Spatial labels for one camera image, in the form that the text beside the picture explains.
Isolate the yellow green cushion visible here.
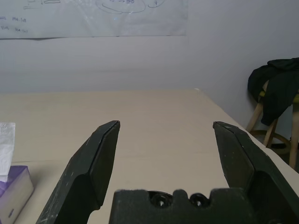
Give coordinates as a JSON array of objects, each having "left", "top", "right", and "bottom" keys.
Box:
[{"left": 259, "top": 90, "right": 299, "bottom": 104}]

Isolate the white wall whiteboard sheet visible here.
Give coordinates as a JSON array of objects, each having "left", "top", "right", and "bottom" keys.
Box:
[{"left": 0, "top": 0, "right": 189, "bottom": 41}]

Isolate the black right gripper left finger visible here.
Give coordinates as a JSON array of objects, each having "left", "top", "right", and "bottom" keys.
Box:
[{"left": 35, "top": 120, "right": 121, "bottom": 224}]

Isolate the white flat tissue sheet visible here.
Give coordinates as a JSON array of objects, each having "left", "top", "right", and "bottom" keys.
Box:
[{"left": 0, "top": 122, "right": 16, "bottom": 183}]

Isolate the black jacket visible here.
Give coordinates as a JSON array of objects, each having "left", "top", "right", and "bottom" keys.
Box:
[{"left": 247, "top": 57, "right": 299, "bottom": 126}]

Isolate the wooden stool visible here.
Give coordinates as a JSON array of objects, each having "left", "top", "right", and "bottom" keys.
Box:
[{"left": 245, "top": 80, "right": 299, "bottom": 169}]

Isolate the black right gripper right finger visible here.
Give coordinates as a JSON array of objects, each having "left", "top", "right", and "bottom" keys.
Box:
[{"left": 213, "top": 121, "right": 299, "bottom": 224}]

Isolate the purple tissue pack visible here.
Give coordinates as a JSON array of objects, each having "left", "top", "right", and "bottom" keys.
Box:
[{"left": 0, "top": 165, "right": 35, "bottom": 224}]

